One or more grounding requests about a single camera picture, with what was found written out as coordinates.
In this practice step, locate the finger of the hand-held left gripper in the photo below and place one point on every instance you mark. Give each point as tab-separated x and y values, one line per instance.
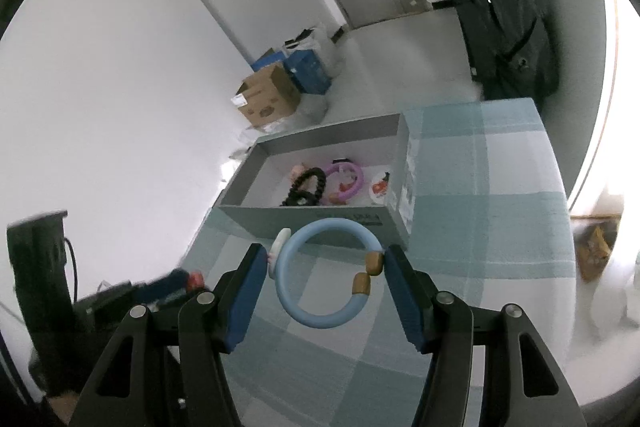
165	284

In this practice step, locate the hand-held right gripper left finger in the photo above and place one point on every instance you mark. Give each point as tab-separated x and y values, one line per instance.
245	302

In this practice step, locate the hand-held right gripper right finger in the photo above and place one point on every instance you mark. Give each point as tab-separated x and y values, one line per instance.
405	302

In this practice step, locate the grey cardboard box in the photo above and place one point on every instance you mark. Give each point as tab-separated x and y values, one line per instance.
250	218

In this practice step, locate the round white pin badge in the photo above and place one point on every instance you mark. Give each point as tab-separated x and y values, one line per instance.
378	192

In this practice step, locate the teal checked tablecloth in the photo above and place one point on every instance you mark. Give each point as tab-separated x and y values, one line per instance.
490	217

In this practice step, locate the small pink hair accessory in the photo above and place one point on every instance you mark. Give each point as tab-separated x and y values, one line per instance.
298	170

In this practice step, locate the brown paper bag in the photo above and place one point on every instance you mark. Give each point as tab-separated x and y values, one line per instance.
592	252

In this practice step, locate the brown cardboard box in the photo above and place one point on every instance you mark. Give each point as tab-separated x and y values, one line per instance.
267	99

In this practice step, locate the white plastic bag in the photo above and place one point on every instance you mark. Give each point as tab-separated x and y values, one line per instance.
615	287

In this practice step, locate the blue carton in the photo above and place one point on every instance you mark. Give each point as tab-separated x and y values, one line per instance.
310	72

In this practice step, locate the blue bag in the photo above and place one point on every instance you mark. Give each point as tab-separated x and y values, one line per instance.
262	59

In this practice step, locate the dark hanging jacket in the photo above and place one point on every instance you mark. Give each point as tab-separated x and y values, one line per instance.
510	7

